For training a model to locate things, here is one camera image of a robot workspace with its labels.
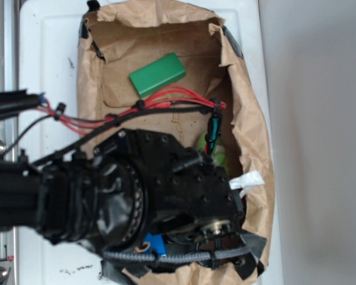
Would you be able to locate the green rectangular block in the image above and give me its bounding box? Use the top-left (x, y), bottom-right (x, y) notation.
top-left (129, 53), bottom-right (186, 98)

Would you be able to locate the blue rectangular block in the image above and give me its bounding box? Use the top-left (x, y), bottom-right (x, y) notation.
top-left (142, 233), bottom-right (167, 256)

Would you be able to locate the grey braided cable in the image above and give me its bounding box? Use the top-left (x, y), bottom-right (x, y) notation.
top-left (102, 246), bottom-right (250, 265)

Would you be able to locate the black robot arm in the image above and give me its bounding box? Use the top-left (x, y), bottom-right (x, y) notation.
top-left (0, 87), bottom-right (244, 254)

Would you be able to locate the brown paper bag tray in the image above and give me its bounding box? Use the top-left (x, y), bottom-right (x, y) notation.
top-left (77, 1), bottom-right (275, 284)

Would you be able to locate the green plush toy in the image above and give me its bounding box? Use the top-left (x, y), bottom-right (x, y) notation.
top-left (195, 132), bottom-right (230, 175)

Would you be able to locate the silver corner bracket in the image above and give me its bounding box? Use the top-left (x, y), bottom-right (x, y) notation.
top-left (0, 261), bottom-right (15, 285)

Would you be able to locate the aluminium frame rail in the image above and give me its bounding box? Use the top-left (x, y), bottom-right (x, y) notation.
top-left (0, 1), bottom-right (20, 284)

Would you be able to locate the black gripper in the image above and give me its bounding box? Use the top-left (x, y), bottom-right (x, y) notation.
top-left (93, 129), bottom-right (244, 246)

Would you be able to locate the white paper label tag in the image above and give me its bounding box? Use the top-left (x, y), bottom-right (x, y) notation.
top-left (228, 170), bottom-right (265, 198)

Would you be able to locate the red and black cable bundle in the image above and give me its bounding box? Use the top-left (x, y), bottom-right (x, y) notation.
top-left (35, 84), bottom-right (227, 155)

